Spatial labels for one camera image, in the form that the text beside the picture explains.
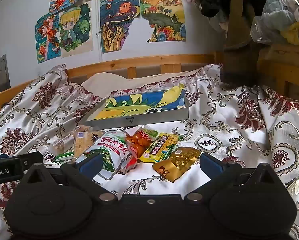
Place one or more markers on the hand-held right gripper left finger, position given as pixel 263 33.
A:
pixel 89 165

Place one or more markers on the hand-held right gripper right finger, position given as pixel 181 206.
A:
pixel 210 165

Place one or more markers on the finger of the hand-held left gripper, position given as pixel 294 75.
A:
pixel 33 159

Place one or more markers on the clear rice cracker packet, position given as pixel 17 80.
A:
pixel 85 142

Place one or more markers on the white green snack packet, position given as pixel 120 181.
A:
pixel 107 147

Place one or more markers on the small green packet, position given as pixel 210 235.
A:
pixel 64 156

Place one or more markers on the gold snack packet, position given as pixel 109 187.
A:
pixel 179 161

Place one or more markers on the clear packet with pink label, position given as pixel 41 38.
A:
pixel 63 142

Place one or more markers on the shallow metal tray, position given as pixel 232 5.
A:
pixel 119 123

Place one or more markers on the orange snack packet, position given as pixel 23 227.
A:
pixel 137 142

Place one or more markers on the yellow green snack packet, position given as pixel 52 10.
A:
pixel 159 147

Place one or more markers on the floral satin blanket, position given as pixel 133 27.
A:
pixel 239 135

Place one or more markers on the colourful drawing sheet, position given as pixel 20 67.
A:
pixel 139 105

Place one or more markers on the brown hanging garment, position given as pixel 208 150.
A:
pixel 237 42

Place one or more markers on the clear plastic bag of clothes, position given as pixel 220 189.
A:
pixel 284 12

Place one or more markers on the wooden bed frame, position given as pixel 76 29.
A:
pixel 144 63

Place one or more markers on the wooden furniture frame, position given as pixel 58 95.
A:
pixel 282 67

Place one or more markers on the orange-haired girl blue wall poster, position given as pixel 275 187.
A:
pixel 45 37

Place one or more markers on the white wall pipe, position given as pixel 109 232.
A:
pixel 98 30

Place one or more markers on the blond cartoon child wall poster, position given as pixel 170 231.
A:
pixel 74 27

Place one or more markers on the blue swirl fish wall poster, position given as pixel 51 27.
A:
pixel 119 22

